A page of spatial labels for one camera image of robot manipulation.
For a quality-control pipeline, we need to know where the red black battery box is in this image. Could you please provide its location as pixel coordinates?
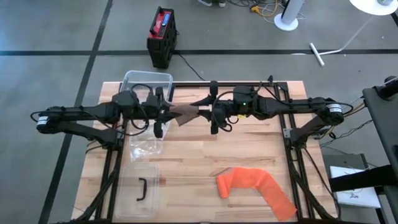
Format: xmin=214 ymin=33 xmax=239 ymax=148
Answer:
xmin=146 ymin=6 xmax=179 ymax=70

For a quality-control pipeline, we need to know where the yellow floor cable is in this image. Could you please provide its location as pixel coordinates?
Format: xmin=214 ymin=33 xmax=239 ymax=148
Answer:
xmin=248 ymin=0 xmax=289 ymax=19

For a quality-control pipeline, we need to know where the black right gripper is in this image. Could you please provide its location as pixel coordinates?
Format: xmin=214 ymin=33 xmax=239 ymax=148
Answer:
xmin=190 ymin=80 xmax=234 ymax=136

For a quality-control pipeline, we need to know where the black power cable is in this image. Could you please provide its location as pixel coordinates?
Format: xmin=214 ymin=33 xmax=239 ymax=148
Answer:
xmin=176 ymin=51 xmax=206 ymax=82

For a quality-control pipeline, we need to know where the orange elastic bandage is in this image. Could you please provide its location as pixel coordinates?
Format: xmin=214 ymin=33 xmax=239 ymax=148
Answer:
xmin=215 ymin=166 xmax=298 ymax=222

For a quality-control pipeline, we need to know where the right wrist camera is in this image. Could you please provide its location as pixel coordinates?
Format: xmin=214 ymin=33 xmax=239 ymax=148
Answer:
xmin=233 ymin=85 xmax=259 ymax=104

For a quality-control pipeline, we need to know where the clear plastic lid black handle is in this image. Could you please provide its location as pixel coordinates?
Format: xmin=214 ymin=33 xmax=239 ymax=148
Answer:
xmin=114 ymin=162 xmax=160 ymax=219

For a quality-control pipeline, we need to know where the brown elastic bandage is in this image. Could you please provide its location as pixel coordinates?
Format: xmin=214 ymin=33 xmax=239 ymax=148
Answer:
xmin=169 ymin=103 xmax=200 ymax=127

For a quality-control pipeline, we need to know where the white floor stand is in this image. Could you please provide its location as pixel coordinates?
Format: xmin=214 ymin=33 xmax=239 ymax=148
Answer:
xmin=308 ymin=14 xmax=376 ymax=68

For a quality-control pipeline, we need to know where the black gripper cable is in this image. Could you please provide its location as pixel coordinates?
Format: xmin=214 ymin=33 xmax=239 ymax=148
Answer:
xmin=129 ymin=83 xmax=154 ymax=131
xmin=210 ymin=90 xmax=234 ymax=134

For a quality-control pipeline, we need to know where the black table frame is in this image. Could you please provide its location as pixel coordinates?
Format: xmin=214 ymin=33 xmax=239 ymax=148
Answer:
xmin=70 ymin=80 xmax=341 ymax=224

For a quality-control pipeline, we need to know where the white box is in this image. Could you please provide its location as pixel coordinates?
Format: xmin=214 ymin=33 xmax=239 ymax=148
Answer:
xmin=329 ymin=165 xmax=382 ymax=209

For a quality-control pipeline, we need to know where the black side machine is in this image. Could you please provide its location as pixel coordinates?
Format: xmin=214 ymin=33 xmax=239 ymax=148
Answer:
xmin=361 ymin=75 xmax=398 ymax=224

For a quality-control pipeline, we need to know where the black flat bar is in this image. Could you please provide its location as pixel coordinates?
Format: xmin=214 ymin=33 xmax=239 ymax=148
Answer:
xmin=328 ymin=164 xmax=398 ymax=194

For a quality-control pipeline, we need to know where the grey flat box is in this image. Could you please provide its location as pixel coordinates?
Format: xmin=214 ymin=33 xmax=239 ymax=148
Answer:
xmin=322 ymin=152 xmax=370 ymax=181

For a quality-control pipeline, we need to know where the white pole with round base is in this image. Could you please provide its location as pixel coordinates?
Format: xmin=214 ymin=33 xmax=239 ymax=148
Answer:
xmin=273 ymin=0 xmax=307 ymax=32

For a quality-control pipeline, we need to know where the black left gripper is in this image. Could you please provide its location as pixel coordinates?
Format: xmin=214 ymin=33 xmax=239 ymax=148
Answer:
xmin=144 ymin=86 xmax=180 ymax=139

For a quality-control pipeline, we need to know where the clear plastic container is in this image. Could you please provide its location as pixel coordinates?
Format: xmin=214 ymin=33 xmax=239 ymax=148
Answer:
xmin=119 ymin=70 xmax=174 ymax=103

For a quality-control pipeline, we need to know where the clear plastic bag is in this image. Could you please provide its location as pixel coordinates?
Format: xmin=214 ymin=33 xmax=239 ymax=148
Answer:
xmin=127 ymin=119 xmax=165 ymax=163

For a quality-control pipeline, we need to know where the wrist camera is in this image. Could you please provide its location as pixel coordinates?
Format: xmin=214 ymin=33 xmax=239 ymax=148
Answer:
xmin=233 ymin=85 xmax=259 ymax=104
xmin=111 ymin=90 xmax=140 ymax=108

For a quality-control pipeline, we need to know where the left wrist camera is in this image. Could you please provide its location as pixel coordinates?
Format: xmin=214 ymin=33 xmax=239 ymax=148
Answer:
xmin=111 ymin=90 xmax=140 ymax=108

